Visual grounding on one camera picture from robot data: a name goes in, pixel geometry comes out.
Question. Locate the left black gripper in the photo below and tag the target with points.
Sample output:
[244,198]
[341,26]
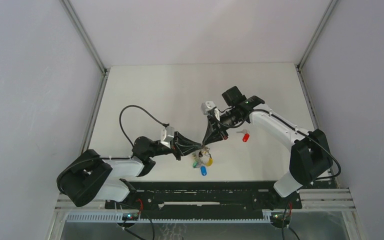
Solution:
[176,150]

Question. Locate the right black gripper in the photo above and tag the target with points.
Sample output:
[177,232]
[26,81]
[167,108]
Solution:
[213,124]

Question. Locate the red tagged key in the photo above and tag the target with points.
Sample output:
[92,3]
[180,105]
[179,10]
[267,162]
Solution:
[245,133]

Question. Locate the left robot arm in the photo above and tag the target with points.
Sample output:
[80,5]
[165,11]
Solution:
[93,177]

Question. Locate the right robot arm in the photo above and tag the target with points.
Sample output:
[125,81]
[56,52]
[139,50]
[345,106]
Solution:
[310,155]

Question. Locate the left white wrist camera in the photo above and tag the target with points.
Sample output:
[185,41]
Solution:
[167,135]

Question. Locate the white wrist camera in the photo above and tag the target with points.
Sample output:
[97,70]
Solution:
[209,109]
[167,135]

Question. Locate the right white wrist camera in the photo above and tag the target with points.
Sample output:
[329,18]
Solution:
[209,109]

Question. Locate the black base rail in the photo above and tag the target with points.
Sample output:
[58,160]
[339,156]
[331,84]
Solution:
[205,200]

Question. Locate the right aluminium frame post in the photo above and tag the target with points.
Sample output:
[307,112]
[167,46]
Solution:
[317,33]

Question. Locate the aluminium frame post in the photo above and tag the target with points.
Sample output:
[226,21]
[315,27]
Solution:
[83,34]
[317,33]

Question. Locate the left aluminium frame post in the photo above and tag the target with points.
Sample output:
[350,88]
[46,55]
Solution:
[83,34]

